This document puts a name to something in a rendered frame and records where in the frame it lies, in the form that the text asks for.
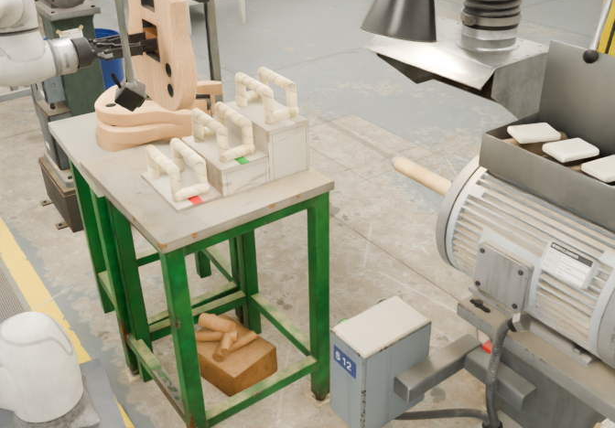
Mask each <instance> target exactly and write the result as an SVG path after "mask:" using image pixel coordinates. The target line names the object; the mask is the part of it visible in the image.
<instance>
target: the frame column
mask: <svg viewBox="0 0 615 428"><path fill-rule="evenodd" d="M500 362H501V363H503V364H504V365H505V366H507V367H508V368H510V369H511V370H513V371H514V372H516V373H517V374H518V375H520V376H521V377H523V378H524V379H525V380H527V381H529V382H530V383H531V384H533V385H534V386H535V387H536V388H537V391H536V395H535V400H534V403H533V404H532V405H530V406H529V407H528V408H526V409H525V410H524V411H522V412H520V411H518V410H517V409H516V408H514V407H513V406H512V405H511V404H510V403H509V402H507V401H506V400H505V399H503V398H502V397H501V396H499V395H498V394H497V393H495V405H496V411H498V410H501V411H502V412H504V413H505V414H506V415H508V416H509V417H510V418H512V419H513V420H514V421H515V422H517V423H518V424H520V425H521V426H522V427H523V428H615V423H613V422H612V421H610V420H609V419H608V418H606V417H605V416H603V415H602V414H600V413H599V412H597V411H596V410H594V409H593V408H591V407H590V406H588V405H587V404H585V403H584V402H583V401H582V400H580V399H579V398H577V397H576V396H574V395H573V394H572V393H570V392H569V391H567V390H565V389H564V388H562V387H561V386H559V385H558V384H557V383H555V382H554V381H552V380H550V379H549V378H547V377H546V375H544V374H543V373H541V372H540V371H538V370H537V369H535V368H534V367H532V366H531V365H529V364H528V363H526V362H525V361H523V360H522V359H521V358H519V357H517V356H516V355H514V354H513V353H512V352H511V351H510V350H508V349H507V348H505V347H502V353H501V357H500Z"/></svg>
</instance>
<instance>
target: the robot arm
mask: <svg viewBox="0 0 615 428"><path fill-rule="evenodd" d="M127 36H128V42H129V48H130V54H131V57H133V56H139V55H140V56H143V52H147V51H152V50H157V42H156V38H150V39H146V32H140V33H134V34H129V35H128V32H127ZM123 57H124V54H123V49H122V43H121V38H120V34H118V35H113V36H109V37H100V38H95V39H88V40H87V39H86V38H85V37H78V38H73V39H68V38H67V37H60V38H54V39H47V40H43V38H42V36H41V35H40V32H39V28H38V20H37V11H36V7H35V2H34V0H0V86H2V87H14V86H24V85H30V84H35V83H39V82H42V81H44V80H47V79H49V78H52V77H56V76H57V77H58V76H60V75H65V74H70V73H75V72H76V71H77V69H83V68H88V67H91V66H92V63H93V60H94V59H105V61H109V60H112V59H121V58H123ZM0 408H2V409H7V410H10V411H11V412H12V415H13V420H14V425H15V428H97V427H98V426H99V425H100V424H101V419H100V416H99V415H98V414H97V413H96V412H95V410H94V409H93V407H92V402H91V399H90V396H89V393H88V391H87V388H86V377H85V375H84V374H83V373H81V369H80V365H79V361H78V358H77V355H76V352H75V349H74V346H73V345H72V342H71V340H70V337H69V336H68V334H67V333H66V331H65V330H64V328H63V327H62V326H61V325H60V324H59V322H58V321H56V320H55V319H54V318H53V317H52V316H49V315H47V314H44V313H40V312H25V313H22V314H19V315H16V316H12V317H10V318H8V319H7V320H6V321H4V322H3V323H2V324H1V325H0Z"/></svg>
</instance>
